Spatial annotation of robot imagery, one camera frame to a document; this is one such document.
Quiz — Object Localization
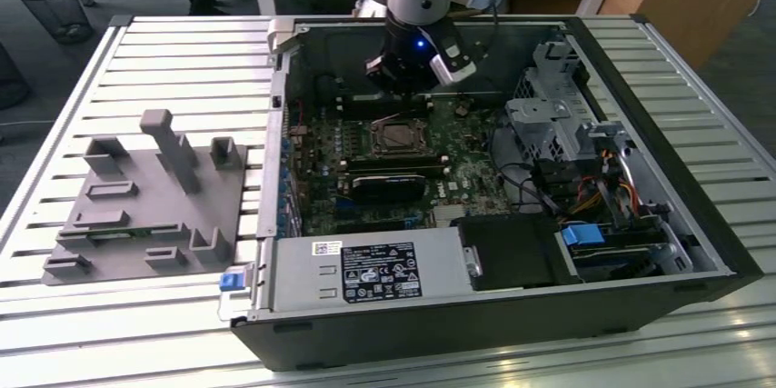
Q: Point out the black mesh wastebasket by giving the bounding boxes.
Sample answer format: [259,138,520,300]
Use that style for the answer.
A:
[15,0,96,46]

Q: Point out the yellow orange wire bundle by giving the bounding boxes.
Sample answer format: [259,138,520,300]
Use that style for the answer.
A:
[568,176,642,216]

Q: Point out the metal drive cage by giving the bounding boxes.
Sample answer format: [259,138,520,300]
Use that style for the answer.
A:
[503,40,638,162]

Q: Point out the black graphics card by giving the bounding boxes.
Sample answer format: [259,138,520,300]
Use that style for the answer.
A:
[348,172,430,206]

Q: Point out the black internal cable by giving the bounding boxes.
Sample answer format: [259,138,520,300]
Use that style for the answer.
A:
[494,163,559,216]

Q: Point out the grey parts rack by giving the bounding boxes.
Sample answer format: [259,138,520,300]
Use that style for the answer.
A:
[40,109,251,287]

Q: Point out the black RAM slot bank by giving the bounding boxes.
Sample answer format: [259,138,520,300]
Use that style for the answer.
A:
[336,90,430,120]

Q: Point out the blue case latch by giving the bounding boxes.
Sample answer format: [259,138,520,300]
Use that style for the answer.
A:
[219,272,248,293]

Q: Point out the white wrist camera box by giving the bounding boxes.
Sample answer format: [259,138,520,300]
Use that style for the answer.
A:
[423,26,479,87]

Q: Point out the dark person legs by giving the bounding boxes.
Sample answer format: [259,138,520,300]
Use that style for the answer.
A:
[183,0,222,16]

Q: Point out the black hard disk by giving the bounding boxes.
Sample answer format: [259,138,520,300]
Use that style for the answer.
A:
[568,242,663,283]

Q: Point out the green RAM stick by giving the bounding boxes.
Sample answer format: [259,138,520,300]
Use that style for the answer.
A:
[87,229,154,240]

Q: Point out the black PC case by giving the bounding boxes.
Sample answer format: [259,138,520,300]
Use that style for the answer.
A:
[228,14,764,373]

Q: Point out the silver power supply with label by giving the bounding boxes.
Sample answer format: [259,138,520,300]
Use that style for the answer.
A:
[266,226,475,314]

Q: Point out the black installed RAM stick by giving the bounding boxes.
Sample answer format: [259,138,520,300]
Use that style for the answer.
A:
[348,154,439,165]

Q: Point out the silver CPU plate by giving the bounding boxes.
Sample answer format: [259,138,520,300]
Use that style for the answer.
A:
[387,125,424,147]

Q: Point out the green motherboard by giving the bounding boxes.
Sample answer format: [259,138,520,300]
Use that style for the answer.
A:
[284,96,516,237]

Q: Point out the silver chipset heat sink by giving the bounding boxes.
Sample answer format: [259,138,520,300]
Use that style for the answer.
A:
[434,204,472,228]

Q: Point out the blue disk carrier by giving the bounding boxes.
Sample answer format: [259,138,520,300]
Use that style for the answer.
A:
[560,223,607,251]

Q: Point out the thin wire locking lever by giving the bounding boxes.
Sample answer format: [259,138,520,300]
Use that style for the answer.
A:
[371,110,422,125]
[416,118,435,153]

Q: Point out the CPU socket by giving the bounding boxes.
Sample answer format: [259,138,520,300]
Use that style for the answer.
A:
[367,118,434,156]

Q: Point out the black plastic shroud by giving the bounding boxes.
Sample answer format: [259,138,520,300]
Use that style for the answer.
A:
[451,214,582,292]

